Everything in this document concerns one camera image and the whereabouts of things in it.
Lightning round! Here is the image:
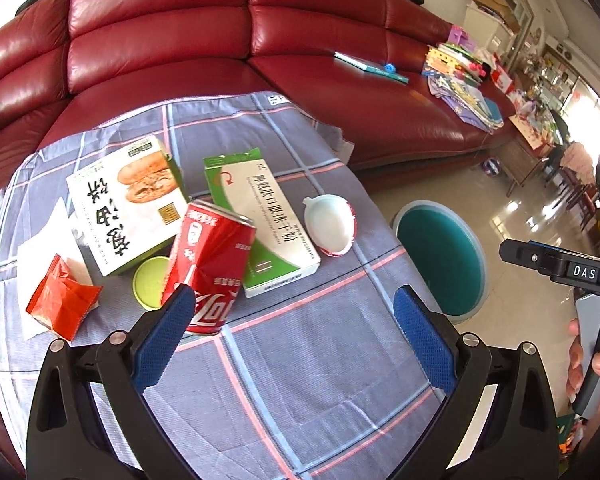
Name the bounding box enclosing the red orange snack wrapper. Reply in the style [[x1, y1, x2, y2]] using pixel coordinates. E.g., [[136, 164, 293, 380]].
[[26, 255, 102, 341]]

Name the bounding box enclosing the white green-label bottle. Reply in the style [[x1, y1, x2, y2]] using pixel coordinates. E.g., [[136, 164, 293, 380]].
[[132, 256, 169, 311]]

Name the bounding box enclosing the white tissue paper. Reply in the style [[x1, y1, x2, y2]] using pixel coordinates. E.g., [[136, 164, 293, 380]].
[[17, 198, 96, 339]]

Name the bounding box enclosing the red cola can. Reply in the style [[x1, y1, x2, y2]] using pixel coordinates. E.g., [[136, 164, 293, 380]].
[[161, 200, 256, 335]]

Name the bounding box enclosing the white burger food box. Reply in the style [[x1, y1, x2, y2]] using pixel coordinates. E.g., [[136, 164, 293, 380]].
[[67, 136, 187, 276]]

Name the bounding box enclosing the white red plastic bowl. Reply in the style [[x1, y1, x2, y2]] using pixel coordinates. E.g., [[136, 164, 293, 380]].
[[302, 194, 356, 257]]

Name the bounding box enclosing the green white medicine box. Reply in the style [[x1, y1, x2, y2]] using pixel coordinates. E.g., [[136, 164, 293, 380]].
[[204, 148, 321, 298]]

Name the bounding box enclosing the teal plastic trash bucket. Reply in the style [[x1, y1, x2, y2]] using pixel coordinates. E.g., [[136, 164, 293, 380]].
[[392, 200, 488, 324]]

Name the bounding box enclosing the person's right hand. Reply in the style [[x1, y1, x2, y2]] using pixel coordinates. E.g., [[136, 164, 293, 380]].
[[564, 318, 600, 451]]

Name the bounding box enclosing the wooden side table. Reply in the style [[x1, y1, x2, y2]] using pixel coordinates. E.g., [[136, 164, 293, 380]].
[[491, 115, 553, 197]]

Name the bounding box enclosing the small blue white ball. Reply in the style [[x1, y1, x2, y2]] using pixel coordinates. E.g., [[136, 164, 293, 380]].
[[481, 157, 502, 177]]

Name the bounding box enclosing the purple plaid tablecloth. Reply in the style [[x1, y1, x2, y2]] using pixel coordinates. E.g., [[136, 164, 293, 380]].
[[0, 92, 442, 479]]

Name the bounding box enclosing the pile of colourful papers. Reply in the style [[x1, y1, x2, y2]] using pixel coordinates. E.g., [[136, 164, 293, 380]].
[[422, 25, 504, 133]]

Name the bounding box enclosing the teal book on sofa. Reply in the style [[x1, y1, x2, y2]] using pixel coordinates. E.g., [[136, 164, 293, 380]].
[[334, 52, 410, 84]]

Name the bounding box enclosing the cardboard box on cabinet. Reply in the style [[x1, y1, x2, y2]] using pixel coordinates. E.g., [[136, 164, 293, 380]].
[[472, 0, 520, 34]]

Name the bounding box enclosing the red leather sofa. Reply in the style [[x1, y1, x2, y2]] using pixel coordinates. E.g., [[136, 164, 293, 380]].
[[0, 0, 519, 476]]

